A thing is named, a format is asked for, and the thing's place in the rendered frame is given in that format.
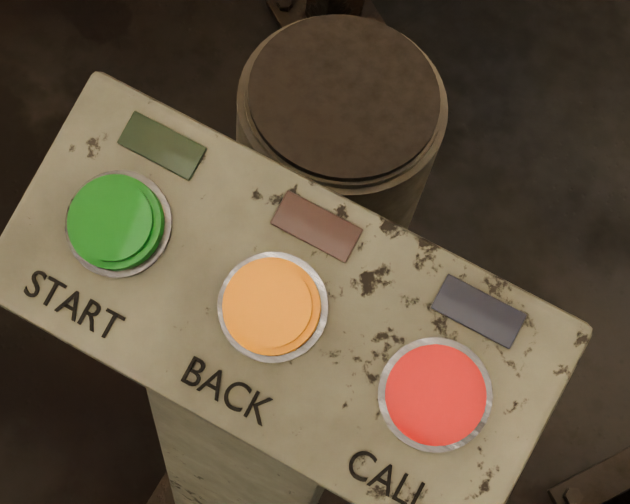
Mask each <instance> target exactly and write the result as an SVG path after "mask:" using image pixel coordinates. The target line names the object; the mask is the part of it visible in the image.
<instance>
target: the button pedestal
mask: <svg viewBox="0 0 630 504"><path fill-rule="evenodd" d="M134 111H137V112H139V113H141V114H143V115H145V116H147V117H149V118H151V119H153V120H155V121H156V122H158V123H160V124H162V125H164V126H166V127H168V128H170V129H172V130H174V131H176V132H178V133H180V134H181V135H183V136H185V137H187V138H189V139H191V140H193V141H195V142H197V143H199V144H201V145H203V146H205V147H206V148H207V150H206V152H205V154H204V156H203V158H202V159H201V161H200V163H199V165H198V167H197V168H196V170H195V172H194V174H193V176H192V178H191V179H190V181H188V180H186V179H184V178H182V177H180V176H178V175H177V174H175V173H173V172H171V171H169V170H167V169H165V168H163V167H161V166H159V165H158V164H156V163H154V162H152V161H150V160H148V159H146V158H144V157H142V156H140V155H139V154H137V153H135V152H133V151H131V150H129V149H127V148H125V147H123V146H121V145H120V144H118V143H117V141H118V139H119V137H120V135H121V134H122V132H123V130H124V128H125V126H126V125H127V123H128V121H129V119H130V117H131V116H132V114H133V112H134ZM110 174H121V175H126V176H130V177H133V178H135V179H137V180H139V181H140V182H142V183H143V184H145V185H146V186H147V187H149V188H150V189H151V190H152V191H153V192H154V194H155V195H156V196H157V198H158V200H159V201H160V203H161V206H162V209H163V213H164V231H163V235H162V239H161V241H160V243H159V245H158V247H157V248H156V250H155V251H154V253H153V254H152V255H151V256H150V257H149V258H148V259H147V260H145V261H144V262H143V263H141V264H139V265H138V266H135V267H133V268H130V269H126V270H118V271H114V270H107V269H103V268H100V267H97V266H94V265H92V264H90V263H89V262H87V261H86V260H84V259H83V258H82V257H81V256H80V255H79V254H78V253H77V252H76V250H75V249H74V247H73V245H72V244H71V241H70V239H69V236H68V231H67V216H68V211H69V208H70V205H71V203H72V201H73V199H74V197H75V196H76V194H77V193H78V192H79V191H80V190H81V188H82V187H84V186H85V185H86V184H87V183H89V182H90V181H92V180H94V179H96V178H98V177H101V176H105V175H110ZM288 190H289V191H291V192H293V193H295V194H297V195H299V196H301V197H303V198H304V199H306V200H308V201H310V202H312V203H314V204H316V205H318V206H320V207H322V208H324V209H326V210H327V211H329V212H331V213H333V214H335V215H337V216H339V217H341V218H343V219H345V220H347V221H349V222H351V223H352V224H354V225H356V226H358V227H360V228H362V229H363V232H362V234H361V236H360V238H359V240H358V241H357V243H356V245H355V247H354V249H353V251H352V253H351V255H350V256H349V258H348V260H347V262H346V263H344V262H342V261H340V260H338V259H336V258H334V257H332V256H330V255H328V254H326V253H325V252H323V251H321V250H319V249H317V248H315V247H313V246H311V245H309V244H307V243H306V242H304V241H302V240H300V239H298V238H296V237H294V236H292V235H290V234H288V233H287V232H285V231H283V230H281V229H279V228H277V227H275V226H273V225H271V224H270V221H271V220H272V218H273V216H274V214H275V212H276V210H277V209H278V207H279V205H280V203H281V201H282V199H283V198H284V196H285V194H286V192H287V191H288ZM267 257H276V258H282V259H286V260H289V261H291V262H294V263H295V264H297V265H298V266H300V267H301V268H302V269H304V270H305V271H306V272H307V273H308V274H309V276H310V277H311V278H312V279H313V281H314V283H315V284H316V286H317V289H318V291H319V295H320V300H321V313H320V318H319V322H318V325H317V327H316V329H315V331H314V333H313V334H312V336H311V337H310V338H309V339H308V340H307V342H306V343H304V344H303V345H302V346H301V347H299V348H298V349H296V350H294V351H292V352H289V353H287V354H283V355H276V356H269V355H261V354H257V353H254V352H251V351H249V350H247V349H246V348H244V347H243V346H241V345H240V344H239V343H238V342H237V341H236V340H235V339H234V338H233V337H232V336H231V334H230V332H229V331H228V329H227V327H226V324H225V322H224V318H223V312H222V303H223V296H224V292H225V289H226V287H227V285H228V283H229V281H230V280H231V278H232V277H233V275H234V274H235V273H236V272H237V271H238V270H239V269H240V268H242V267H243V266H244V265H246V264H248V263H249V262H252V261H254V260H257V259H261V258H267ZM448 274H450V275H452V276H454V277H456V278H458V279H460V280H462V281H464V282H466V283H468V284H470V285H472V286H473V287H475V288H477V289H479V290H481V291H483V292H485V293H487V294H489V295H491V296H493V297H495V298H497V299H498V300H500V301H502V302H504V303H506V304H508V305H510V306H512V307H514V308H516V309H518V310H520V311H522V312H523V313H525V314H527V317H526V319H525V321H524V323H523V325H522V327H521V329H520V331H519V333H518V335H517V337H516V339H515V340H514V342H513V344H512V346H511V348H510V349H507V348H505V347H503V346H501V345H499V344H497V343H495V342H493V341H492V340H490V339H488V338H486V337H484V336H482V335H480V334H478V333H476V332H474V331H473V330H471V329H469V328H467V327H465V326H463V325H461V324H459V323H457V322H455V321H454V320H452V319H450V318H448V317H446V316H444V315H442V314H440V313H438V312H437V311H435V310H433V309H431V308H430V307H431V305H432V303H433V301H434V299H435V297H436V295H437V293H438V291H439V290H440V288H441V286H442V284H443V282H444V280H445V278H446V276H447V275H448ZM0 306H1V307H3V308H4V309H6V310H8V311H10V312H11V313H13V314H15V315H17V316H19V317H20V318H22V319H24V320H26V321H27V322H29V323H31V324H33V325H35V326H36V327H38V328H40V329H42V330H44V331H45V332H47V333H49V334H51V335H52V336H54V337H56V338H58V339H60V340H61V341H63V342H65V343H67V344H68V345H70V346H72V347H74V348H76V349H77V350H79V351H81V352H83V353H84V354H86V355H88V356H90V357H92V358H93V359H95V360H97V361H99V362H100V363H102V364H104V365H106V366H108V367H109V368H111V369H113V370H115V371H116V372H118V373H120V374H122V375H124V376H125V377H127V378H129V379H131V380H132V381H134V382H136V383H138V384H140V385H141V386H143V387H145V388H146V391H147V395H148V399H149V403H150V407H151V410H152V414H153V418H154V422H155V426H156V430H157V434H158V438H159V442H160V446H161V450H162V454H163V458H164V462H165V466H166V470H167V471H166V473H165V474H164V476H163V478H162V479H161V481H160V482H159V484H158V486H157V487H156V489H155V491H154V492H153V494H152V496H151V497H150V499H149V501H148V502H147V504H506V502H507V500H508V498H509V496H510V494H511V492H512V490H513V488H514V486H515V484H516V483H517V481H518V479H519V477H520V475H521V473H522V471H523V469H524V467H525V465H526V463H527V461H528V459H529V457H530V455H531V453H532V451H533V450H534V448H535V446H536V444H537V442H538V440H539V438H540V436H541V434H542V432H543V430H544V428H545V426H546V424H547V422H548V420H549V418H550V416H551V415H552V413H553V411H554V409H555V407H556V405H557V403H558V401H559V399H560V397H561V395H562V393H563V391H564V389H565V387H566V385H567V383H568V382H569V380H570V378H571V376H572V374H573V372H574V370H575V368H576V366H577V364H578V362H579V360H580V358H581V356H582V354H583V352H584V350H585V349H586V347H587V345H588V343H589V341H590V339H591V337H592V327H591V326H590V325H589V324H588V323H587V322H585V321H583V320H581V319H580V318H578V317H576V316H574V315H572V314H570V313H568V312H566V311H564V310H562V309H560V308H558V307H556V306H554V305H552V304H551V303H549V302H547V301H545V300H543V299H541V298H539V297H537V296H535V295H533V294H531V293H529V292H527V291H525V290H523V289H522V288H520V287H518V286H516V285H514V284H512V283H510V282H508V281H506V280H504V279H502V278H500V277H498V276H496V275H494V274H493V273H491V272H489V271H487V270H485V269H483V268H481V267H479V266H477V265H475V264H473V263H471V262H469V261H467V260H465V259H464V258H462V257H460V256H458V255H456V254H454V253H452V252H450V251H448V250H446V249H444V248H442V247H440V246H438V245H436V244H435V243H433V242H431V241H429V240H427V239H425V238H423V237H421V236H419V235H417V234H415V233H413V232H411V231H409V230H407V229H406V228H404V227H402V226H400V225H398V224H396V223H394V222H392V221H390V220H388V219H386V218H384V217H382V216H380V215H378V214H377V213H375V212H373V211H371V210H369V209H367V208H365V207H363V206H361V205H359V204H357V203H355V202H353V201H351V200H349V199H348V198H346V197H344V196H342V195H340V194H338V193H336V192H334V191H332V190H330V189H328V188H326V187H324V186H322V185H320V184H319V183H317V182H315V181H313V180H311V179H309V178H307V177H305V176H303V175H301V174H299V173H297V172H295V171H293V170H291V169H290V168H288V167H286V166H284V165H282V164H280V163H278V162H276V161H274V160H272V159H270V158H268V157H266V156H264V155H262V154H260V153H259V152H257V151H255V150H253V149H251V148H249V147H247V146H245V145H243V144H241V143H239V142H237V141H235V140H233V139H231V138H230V137H228V136H226V135H224V134H222V133H220V132H218V131H216V130H214V129H212V128H210V127H208V126H206V125H204V124H202V123H201V122H199V121H197V120H195V119H193V118H191V117H189V116H187V115H185V114H183V113H181V112H179V111H177V110H175V109H173V108H172V107H170V106H168V105H166V104H164V103H162V102H160V101H158V100H156V99H154V98H152V97H150V96H148V95H146V94H144V93H143V92H141V91H139V90H137V89H135V88H133V87H131V86H129V85H127V84H125V83H123V82H121V81H119V80H117V79H115V78H114V77H112V76H110V75H108V74H106V73H104V72H96V71H95V72H94V73H93V74H92V75H91V76H90V78H89V80H88V81H87V83H86V85H85V87H84V88H83V90H82V92H81V94H80V96H79V97H78V99H77V101H76V103H75V104H74V106H73V108H72V110H71V112H70V113H69V115H68V117H67V119H66V121H65V122H64V124H63V126H62V128H61V129H60V131H59V133H58V135H57V137H56V138H55V140H54V142H53V144H52V145H51V147H50V149H49V151H48V153H47V154H46V156H45V158H44V160H43V161H42V163H41V165H40V167H39V169H38V170H37V172H36V174H35V176H34V177H33V179H32V181H31V183H30V185H29V186H28V188H27V190H26V192H25V194H24V195H23V197H22V199H21V201H20V202H19V204H18V206H17V208H16V210H15V211H14V213H13V215H12V217H11V218H10V220H9V222H8V224H7V226H6V227H5V229H4V231H3V233H2V234H1V236H0ZM433 344H438V345H446V346H449V347H453V348H455V349H457V350H459V351H461V352H463V353H464V354H466V355H467V356H468V357H469V358H470V359H471V360H472V361H473V362H474V363H475V364H476V365H477V367H478V369H479V370H480V372H481V374H482V376H483V379H484V382H485V386H486V394H487V398H486V406H485V410H484V413H483V416H482V418H481V420H480V422H479V423H478V425H477V426H476V428H475V429H474V430H473V431H472V432H471V433H470V434H469V435H467V436H466V437H465V438H463V439H461V440H460V441H458V442H455V443H453V444H449V445H444V446H429V445H424V444H421V443H418V442H416V441H414V440H412V439H410V438H408V437H407V436H405V435H404V434H403V433H402V432H401V431H400V430H399V429H398V428H397V427H396V425H395V424H394V422H393V421H392V419H391V417H390V415H389V412H388V410H387V406H386V400H385V389H386V383H387V379H388V376H389V374H390V372H391V370H392V368H393V367H394V365H395V364H396V363H397V361H398V360H399V359H400V358H401V357H402V356H404V355H405V354H406V353H408V352H409V351H411V350H413V349H415V348H418V347H420V346H425V345H433Z"/></svg>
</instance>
